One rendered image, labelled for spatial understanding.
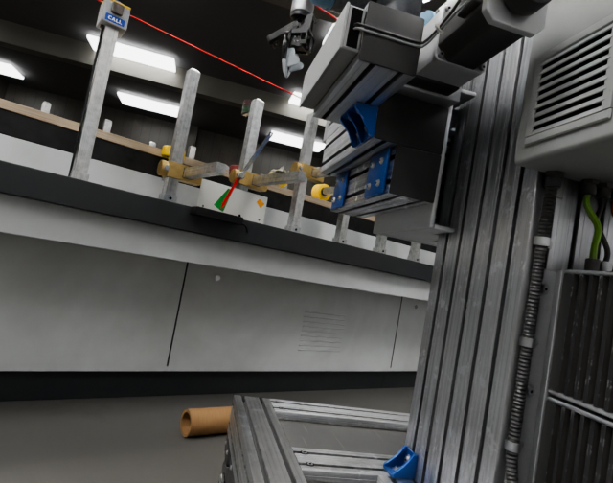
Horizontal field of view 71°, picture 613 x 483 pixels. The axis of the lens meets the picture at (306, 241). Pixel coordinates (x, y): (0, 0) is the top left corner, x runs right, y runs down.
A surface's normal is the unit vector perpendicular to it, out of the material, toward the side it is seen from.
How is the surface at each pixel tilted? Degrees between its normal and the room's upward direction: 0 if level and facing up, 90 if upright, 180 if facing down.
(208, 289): 90
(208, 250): 90
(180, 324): 90
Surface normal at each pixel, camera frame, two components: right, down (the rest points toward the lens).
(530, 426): 0.23, -0.02
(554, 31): -0.96, -0.19
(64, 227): 0.60, 0.06
